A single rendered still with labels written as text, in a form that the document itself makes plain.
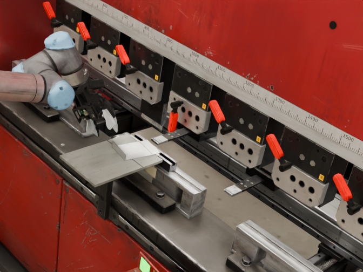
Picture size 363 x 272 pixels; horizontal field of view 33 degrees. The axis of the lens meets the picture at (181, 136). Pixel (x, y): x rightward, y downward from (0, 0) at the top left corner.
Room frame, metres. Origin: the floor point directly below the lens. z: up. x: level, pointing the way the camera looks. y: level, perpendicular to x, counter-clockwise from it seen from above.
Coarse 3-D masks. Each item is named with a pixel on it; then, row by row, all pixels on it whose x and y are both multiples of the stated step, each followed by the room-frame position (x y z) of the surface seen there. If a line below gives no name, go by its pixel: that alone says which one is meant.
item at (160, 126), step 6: (144, 102) 1.73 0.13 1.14; (144, 108) 1.72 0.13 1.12; (150, 108) 1.71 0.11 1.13; (156, 108) 1.69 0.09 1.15; (162, 108) 1.67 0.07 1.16; (144, 114) 1.73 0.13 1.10; (150, 114) 1.70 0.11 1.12; (156, 114) 1.69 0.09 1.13; (162, 114) 1.67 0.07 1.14; (150, 120) 1.71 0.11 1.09; (156, 120) 1.68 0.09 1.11; (162, 120) 1.67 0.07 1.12; (156, 126) 1.69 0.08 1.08; (162, 126) 1.68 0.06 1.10
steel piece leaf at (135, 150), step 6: (114, 144) 1.65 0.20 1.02; (126, 144) 1.69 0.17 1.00; (132, 144) 1.69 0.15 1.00; (138, 144) 1.70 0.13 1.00; (120, 150) 1.62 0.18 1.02; (126, 150) 1.65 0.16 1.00; (132, 150) 1.66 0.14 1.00; (138, 150) 1.66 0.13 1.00; (144, 150) 1.67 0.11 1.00; (120, 156) 1.61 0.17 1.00; (126, 156) 1.62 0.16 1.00; (132, 156) 1.62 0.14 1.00; (138, 156) 1.63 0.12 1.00; (144, 156) 1.64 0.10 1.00
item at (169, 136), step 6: (180, 126) 1.87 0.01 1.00; (174, 132) 1.81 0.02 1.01; (180, 132) 1.82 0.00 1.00; (186, 132) 1.83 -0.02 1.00; (192, 132) 1.83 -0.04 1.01; (216, 132) 1.87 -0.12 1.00; (156, 138) 1.75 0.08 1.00; (162, 138) 1.76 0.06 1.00; (168, 138) 1.77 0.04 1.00; (174, 138) 1.78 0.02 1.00; (198, 138) 1.81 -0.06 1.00; (204, 138) 1.83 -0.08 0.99
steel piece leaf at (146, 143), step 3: (141, 141) 1.72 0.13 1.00; (144, 141) 1.72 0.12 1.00; (147, 141) 1.73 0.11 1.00; (144, 144) 1.71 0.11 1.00; (147, 144) 1.71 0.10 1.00; (150, 144) 1.71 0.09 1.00; (147, 147) 1.69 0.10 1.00; (150, 147) 1.69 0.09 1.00; (153, 147) 1.70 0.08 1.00; (150, 150) 1.68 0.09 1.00; (153, 150) 1.68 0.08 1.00; (156, 150) 1.68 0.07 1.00; (153, 153) 1.66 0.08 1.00; (156, 153) 1.66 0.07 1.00
